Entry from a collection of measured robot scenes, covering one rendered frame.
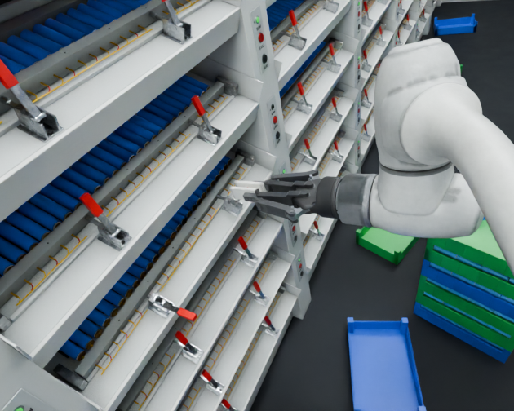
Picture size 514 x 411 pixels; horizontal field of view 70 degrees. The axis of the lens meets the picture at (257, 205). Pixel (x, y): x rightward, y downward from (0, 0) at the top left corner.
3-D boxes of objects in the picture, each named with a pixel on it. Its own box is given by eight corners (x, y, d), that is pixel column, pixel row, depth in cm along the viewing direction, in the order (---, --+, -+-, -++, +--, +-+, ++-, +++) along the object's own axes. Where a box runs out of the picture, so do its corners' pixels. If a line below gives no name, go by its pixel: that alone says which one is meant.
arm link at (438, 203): (386, 211, 68) (383, 144, 62) (484, 221, 59) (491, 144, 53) (369, 244, 60) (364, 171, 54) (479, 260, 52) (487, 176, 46)
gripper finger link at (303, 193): (314, 205, 69) (312, 209, 68) (261, 203, 74) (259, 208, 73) (309, 189, 66) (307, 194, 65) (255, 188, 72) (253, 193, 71)
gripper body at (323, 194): (339, 230, 64) (292, 223, 69) (353, 198, 69) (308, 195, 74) (331, 198, 60) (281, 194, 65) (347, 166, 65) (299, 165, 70)
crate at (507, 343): (533, 305, 120) (541, 291, 115) (511, 352, 111) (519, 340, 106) (440, 263, 138) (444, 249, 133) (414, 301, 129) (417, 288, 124)
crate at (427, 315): (525, 317, 126) (533, 305, 120) (504, 364, 117) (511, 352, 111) (437, 276, 143) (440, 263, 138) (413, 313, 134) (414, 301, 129)
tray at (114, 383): (269, 182, 95) (276, 156, 88) (109, 418, 59) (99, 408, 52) (203, 150, 99) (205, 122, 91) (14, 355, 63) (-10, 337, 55)
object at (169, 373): (280, 231, 108) (290, 203, 97) (153, 450, 72) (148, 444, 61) (220, 201, 111) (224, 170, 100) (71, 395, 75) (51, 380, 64)
